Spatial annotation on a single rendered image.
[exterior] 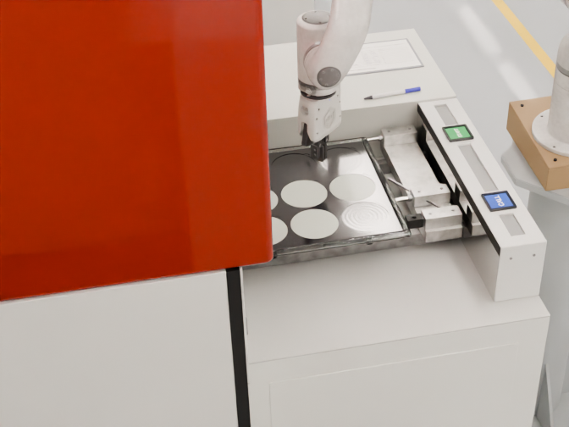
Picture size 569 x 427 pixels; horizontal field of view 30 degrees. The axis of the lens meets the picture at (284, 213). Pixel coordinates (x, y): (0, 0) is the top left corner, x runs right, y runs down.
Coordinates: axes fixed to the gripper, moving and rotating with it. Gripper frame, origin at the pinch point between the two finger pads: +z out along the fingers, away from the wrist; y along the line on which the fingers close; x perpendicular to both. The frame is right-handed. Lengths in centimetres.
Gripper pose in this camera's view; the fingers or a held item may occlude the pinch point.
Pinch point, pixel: (318, 151)
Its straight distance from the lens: 228.9
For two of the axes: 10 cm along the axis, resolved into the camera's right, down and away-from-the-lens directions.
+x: -8.0, -3.5, 5.0
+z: 0.3, 8.0, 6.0
